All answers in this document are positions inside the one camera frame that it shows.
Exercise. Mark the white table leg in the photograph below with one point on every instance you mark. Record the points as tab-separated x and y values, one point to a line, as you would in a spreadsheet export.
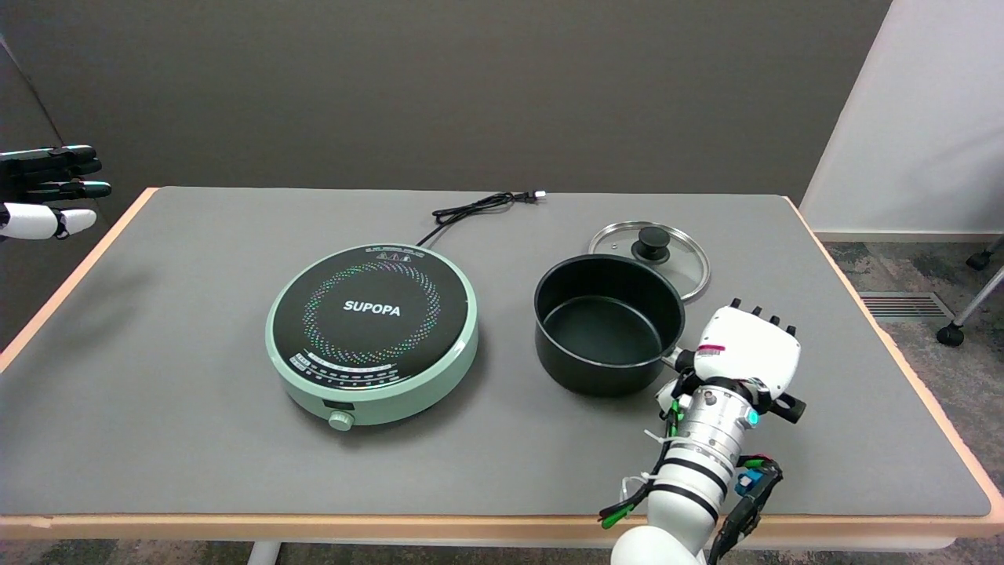
263	553

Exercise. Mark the green round induction cooker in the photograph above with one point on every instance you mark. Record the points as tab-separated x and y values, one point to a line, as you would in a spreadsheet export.
372	329

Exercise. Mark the grey wheeled chair base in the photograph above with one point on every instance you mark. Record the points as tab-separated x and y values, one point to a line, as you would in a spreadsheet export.
951	335

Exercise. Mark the floor air vent grille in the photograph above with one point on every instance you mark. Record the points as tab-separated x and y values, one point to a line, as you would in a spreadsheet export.
902	306

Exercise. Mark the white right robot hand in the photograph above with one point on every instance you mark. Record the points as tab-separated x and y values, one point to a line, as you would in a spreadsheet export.
753	353

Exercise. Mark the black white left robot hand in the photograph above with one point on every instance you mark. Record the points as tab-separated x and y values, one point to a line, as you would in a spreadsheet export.
39	221

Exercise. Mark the grey table mat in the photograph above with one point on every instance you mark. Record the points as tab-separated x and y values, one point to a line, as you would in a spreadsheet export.
196	439

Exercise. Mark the glass lid with black knob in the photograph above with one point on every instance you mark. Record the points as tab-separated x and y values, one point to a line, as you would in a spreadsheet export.
682	255

